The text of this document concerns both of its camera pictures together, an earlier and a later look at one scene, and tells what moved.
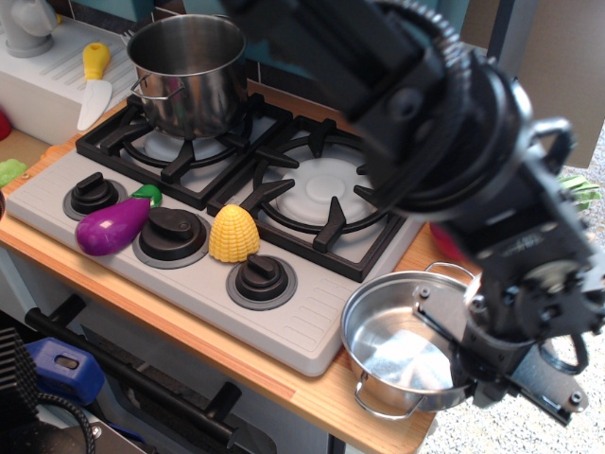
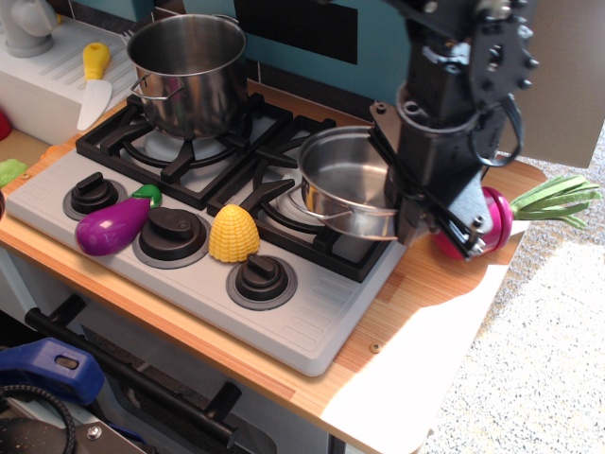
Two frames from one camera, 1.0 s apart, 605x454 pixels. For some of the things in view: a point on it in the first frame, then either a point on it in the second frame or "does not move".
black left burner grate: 194,173 does not move
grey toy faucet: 28,26 does not move
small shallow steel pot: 406,363 -> 346,182
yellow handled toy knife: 96,61 does not move
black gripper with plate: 541,371 -> 436,181
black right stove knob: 262,284 does not move
